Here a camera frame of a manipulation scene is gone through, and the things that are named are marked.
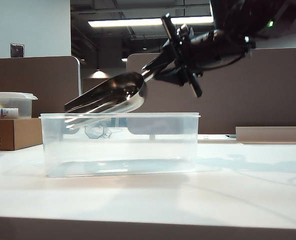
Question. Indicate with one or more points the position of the flat brown cardboard sheet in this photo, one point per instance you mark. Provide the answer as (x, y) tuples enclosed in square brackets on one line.
[(270, 135)]

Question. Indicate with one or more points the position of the rectangular transparent plastic box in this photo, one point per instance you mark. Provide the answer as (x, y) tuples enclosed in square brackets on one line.
[(138, 152)]

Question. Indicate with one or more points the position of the long ceiling strip light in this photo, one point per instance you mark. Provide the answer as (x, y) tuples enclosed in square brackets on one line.
[(125, 22)]

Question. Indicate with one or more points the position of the brown cardboard box with label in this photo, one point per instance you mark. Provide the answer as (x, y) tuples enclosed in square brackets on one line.
[(18, 135)]

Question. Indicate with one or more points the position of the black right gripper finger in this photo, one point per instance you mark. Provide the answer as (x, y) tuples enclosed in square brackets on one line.
[(160, 61), (173, 76)]

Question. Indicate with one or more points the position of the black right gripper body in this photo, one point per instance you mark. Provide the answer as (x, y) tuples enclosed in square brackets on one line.
[(208, 52)]

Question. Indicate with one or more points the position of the metal ice scoop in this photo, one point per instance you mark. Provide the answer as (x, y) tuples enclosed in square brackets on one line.
[(108, 95)]

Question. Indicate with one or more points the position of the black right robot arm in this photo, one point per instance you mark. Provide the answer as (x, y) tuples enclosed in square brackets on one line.
[(250, 15)]

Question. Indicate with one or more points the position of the brown desk partition rounded corner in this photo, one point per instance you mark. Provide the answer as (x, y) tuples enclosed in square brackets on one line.
[(38, 75)]

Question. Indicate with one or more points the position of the round transparent plastic container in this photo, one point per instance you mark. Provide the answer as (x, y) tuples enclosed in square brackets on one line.
[(24, 103)]

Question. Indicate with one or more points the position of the small white medicine bottle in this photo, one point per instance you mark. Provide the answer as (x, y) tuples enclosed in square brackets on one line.
[(10, 112)]

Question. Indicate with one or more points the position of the white pendant lamp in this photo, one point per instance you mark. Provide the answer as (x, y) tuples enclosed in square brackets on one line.
[(99, 74)]

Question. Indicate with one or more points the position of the hexagonal clear glass cup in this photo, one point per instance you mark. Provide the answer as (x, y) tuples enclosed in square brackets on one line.
[(94, 132)]

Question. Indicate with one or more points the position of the wide brown desk partition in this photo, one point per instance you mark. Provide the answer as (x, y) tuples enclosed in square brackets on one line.
[(263, 100)]

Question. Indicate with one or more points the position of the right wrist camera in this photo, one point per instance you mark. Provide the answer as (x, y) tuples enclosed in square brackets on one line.
[(185, 31)]

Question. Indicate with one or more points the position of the grey wall switch plate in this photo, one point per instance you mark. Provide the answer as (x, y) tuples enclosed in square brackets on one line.
[(17, 50)]

